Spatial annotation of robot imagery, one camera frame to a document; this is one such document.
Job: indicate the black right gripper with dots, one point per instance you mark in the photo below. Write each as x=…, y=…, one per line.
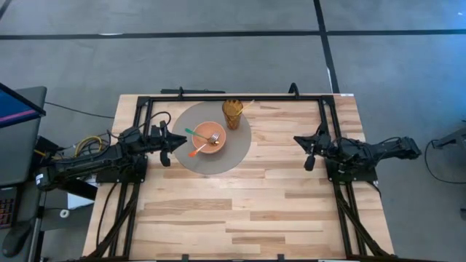
x=314, y=157

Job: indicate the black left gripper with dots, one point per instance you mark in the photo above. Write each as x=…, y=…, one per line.
x=164, y=145

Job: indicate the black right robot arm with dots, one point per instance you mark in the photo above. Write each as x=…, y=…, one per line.
x=382, y=147

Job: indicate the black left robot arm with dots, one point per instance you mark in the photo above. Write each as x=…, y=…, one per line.
x=91, y=160

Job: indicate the terracotta bowl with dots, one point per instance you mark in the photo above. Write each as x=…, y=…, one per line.
x=204, y=131

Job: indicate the black clamp bar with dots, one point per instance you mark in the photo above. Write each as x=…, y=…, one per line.
x=193, y=91

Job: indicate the black hook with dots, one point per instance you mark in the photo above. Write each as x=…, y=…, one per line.
x=293, y=87

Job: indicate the round grey placemat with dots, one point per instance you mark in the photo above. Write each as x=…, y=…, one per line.
x=233, y=153

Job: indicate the amber faceted glass tumbler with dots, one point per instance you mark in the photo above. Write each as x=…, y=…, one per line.
x=233, y=116

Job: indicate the white sheet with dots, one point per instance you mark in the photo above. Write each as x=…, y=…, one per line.
x=78, y=200

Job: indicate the white tape roll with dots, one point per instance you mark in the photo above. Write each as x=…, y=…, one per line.
x=62, y=213

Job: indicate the grey stand foot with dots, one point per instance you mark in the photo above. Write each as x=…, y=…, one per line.
x=453, y=138

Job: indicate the blue screen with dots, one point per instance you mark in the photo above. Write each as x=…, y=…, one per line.
x=14, y=107

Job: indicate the black keyboard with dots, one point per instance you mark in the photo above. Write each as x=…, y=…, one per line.
x=5, y=213

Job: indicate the black computer mouse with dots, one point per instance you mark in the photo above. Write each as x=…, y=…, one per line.
x=16, y=238

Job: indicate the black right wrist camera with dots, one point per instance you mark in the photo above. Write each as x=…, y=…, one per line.
x=324, y=140

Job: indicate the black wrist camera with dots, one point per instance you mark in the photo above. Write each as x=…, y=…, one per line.
x=324, y=140
x=156, y=131

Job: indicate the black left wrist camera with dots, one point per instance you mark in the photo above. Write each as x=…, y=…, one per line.
x=156, y=131

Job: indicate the black metal table frame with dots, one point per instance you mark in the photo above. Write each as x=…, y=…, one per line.
x=236, y=98

